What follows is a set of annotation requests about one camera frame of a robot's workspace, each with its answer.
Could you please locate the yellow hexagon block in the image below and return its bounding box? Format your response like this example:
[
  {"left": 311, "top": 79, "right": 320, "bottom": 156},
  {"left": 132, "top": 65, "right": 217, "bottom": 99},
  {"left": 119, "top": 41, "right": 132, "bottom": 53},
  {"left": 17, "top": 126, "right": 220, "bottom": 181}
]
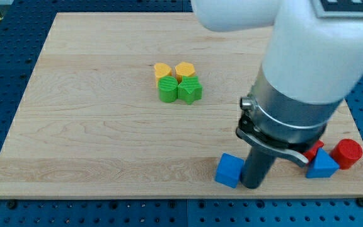
[{"left": 175, "top": 62, "right": 196, "bottom": 83}]

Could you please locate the blue triangle block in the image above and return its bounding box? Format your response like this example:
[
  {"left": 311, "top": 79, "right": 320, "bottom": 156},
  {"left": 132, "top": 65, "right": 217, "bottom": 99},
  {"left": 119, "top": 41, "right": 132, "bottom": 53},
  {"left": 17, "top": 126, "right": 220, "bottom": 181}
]
[{"left": 306, "top": 148, "right": 340, "bottom": 178}]

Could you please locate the wooden board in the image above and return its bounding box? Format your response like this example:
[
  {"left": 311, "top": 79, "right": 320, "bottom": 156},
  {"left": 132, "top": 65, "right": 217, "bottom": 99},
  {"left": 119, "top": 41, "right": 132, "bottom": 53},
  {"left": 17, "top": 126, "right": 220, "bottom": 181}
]
[{"left": 0, "top": 13, "right": 363, "bottom": 200}]

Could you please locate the blue cube block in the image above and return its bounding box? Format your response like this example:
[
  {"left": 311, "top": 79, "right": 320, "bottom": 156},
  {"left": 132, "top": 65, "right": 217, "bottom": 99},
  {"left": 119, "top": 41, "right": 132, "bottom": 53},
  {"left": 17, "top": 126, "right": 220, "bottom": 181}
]
[{"left": 214, "top": 153, "right": 244, "bottom": 188}]

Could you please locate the green cylinder block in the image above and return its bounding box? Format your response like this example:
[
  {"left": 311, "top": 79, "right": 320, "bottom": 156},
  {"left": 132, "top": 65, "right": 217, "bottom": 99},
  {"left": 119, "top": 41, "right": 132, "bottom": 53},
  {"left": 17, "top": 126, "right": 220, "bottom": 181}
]
[{"left": 158, "top": 76, "right": 178, "bottom": 103}]

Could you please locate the green star block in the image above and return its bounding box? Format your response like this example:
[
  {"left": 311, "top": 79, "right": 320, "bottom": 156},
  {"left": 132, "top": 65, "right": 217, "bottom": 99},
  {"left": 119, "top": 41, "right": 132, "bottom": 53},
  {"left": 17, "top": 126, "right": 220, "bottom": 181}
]
[{"left": 178, "top": 76, "right": 203, "bottom": 105}]

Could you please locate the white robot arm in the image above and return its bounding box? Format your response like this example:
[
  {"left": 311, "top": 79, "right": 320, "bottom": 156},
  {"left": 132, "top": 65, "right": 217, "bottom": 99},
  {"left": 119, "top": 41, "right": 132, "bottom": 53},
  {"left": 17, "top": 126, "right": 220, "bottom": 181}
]
[{"left": 191, "top": 0, "right": 363, "bottom": 105}]

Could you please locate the red block behind triangle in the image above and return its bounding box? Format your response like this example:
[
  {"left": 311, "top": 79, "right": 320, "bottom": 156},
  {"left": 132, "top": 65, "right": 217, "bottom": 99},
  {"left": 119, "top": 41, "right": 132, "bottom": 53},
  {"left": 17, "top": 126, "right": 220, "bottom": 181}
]
[{"left": 303, "top": 140, "right": 325, "bottom": 164}]

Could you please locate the silver clamp with lever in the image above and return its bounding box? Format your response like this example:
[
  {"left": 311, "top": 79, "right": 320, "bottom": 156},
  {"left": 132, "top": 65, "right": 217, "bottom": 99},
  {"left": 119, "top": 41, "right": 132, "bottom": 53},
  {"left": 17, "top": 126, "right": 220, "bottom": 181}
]
[{"left": 236, "top": 69, "right": 342, "bottom": 167}]

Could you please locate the yellow heart block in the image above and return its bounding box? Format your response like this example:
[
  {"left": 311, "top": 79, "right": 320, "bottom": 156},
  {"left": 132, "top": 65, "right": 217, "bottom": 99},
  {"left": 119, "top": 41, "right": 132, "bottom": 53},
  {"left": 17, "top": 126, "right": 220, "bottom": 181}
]
[{"left": 154, "top": 62, "right": 173, "bottom": 86}]

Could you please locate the red cylinder block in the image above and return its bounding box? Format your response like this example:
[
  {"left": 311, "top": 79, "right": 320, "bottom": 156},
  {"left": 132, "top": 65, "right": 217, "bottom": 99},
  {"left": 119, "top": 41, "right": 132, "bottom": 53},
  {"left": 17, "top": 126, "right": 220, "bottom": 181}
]
[{"left": 330, "top": 139, "right": 363, "bottom": 170}]

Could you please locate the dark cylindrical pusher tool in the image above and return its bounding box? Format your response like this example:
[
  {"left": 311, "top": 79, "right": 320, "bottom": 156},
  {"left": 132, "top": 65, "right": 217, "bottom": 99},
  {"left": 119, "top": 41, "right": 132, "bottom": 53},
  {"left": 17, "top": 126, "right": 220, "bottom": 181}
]
[{"left": 241, "top": 147, "right": 276, "bottom": 189}]

